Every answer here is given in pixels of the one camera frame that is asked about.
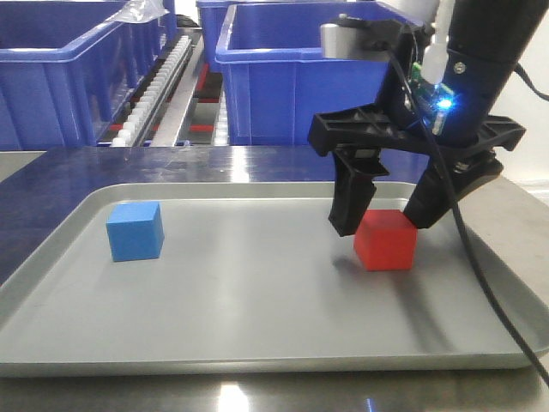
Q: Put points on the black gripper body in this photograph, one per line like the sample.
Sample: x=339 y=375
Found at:
x=437 y=93

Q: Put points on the red cube block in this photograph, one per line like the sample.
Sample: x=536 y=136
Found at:
x=385 y=240

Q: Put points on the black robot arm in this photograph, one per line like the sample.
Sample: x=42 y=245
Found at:
x=443 y=184

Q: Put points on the blue plastic bin right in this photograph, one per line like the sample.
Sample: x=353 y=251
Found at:
x=264 y=111

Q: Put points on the blue plastic bin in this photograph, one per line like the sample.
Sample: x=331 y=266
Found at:
x=214 y=30
x=69 y=67
x=264 y=111

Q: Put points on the grey plastic tray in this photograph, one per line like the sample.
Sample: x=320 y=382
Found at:
x=251 y=278

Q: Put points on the blue plastic bin rear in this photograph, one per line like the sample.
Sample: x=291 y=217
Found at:
x=214 y=30

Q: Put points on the blue cube block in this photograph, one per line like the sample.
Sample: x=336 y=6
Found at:
x=135 y=231

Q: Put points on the clear plastic bag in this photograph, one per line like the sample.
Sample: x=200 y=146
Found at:
x=140 y=12

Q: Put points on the blue plastic bin left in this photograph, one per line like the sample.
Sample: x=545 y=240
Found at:
x=69 y=67

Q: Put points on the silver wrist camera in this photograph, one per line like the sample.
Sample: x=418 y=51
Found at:
x=350 y=38

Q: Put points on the white roller conveyor rail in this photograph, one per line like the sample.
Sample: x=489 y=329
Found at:
x=140 y=121

